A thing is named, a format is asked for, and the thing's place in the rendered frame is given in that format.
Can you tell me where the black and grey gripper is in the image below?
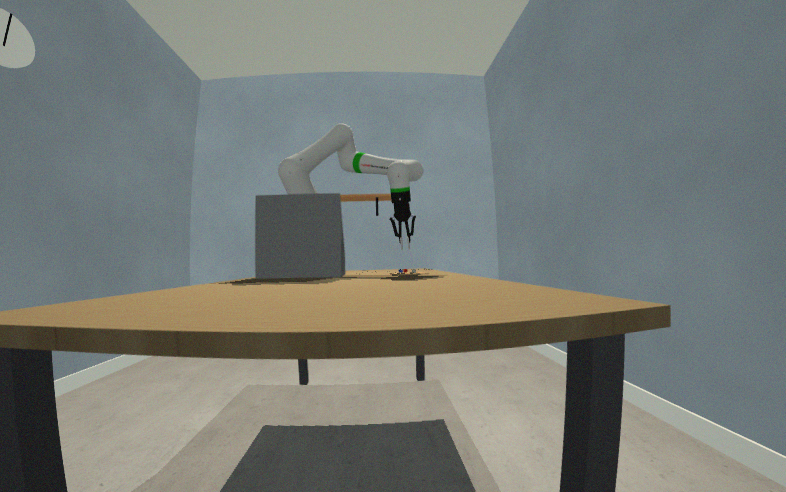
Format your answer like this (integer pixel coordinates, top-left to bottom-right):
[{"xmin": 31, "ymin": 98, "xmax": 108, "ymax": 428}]
[{"xmin": 390, "ymin": 203, "xmax": 416, "ymax": 250}]

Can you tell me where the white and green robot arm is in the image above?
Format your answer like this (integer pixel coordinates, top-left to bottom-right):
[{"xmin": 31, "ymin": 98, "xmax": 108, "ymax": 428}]
[{"xmin": 278, "ymin": 124, "xmax": 423, "ymax": 205}]

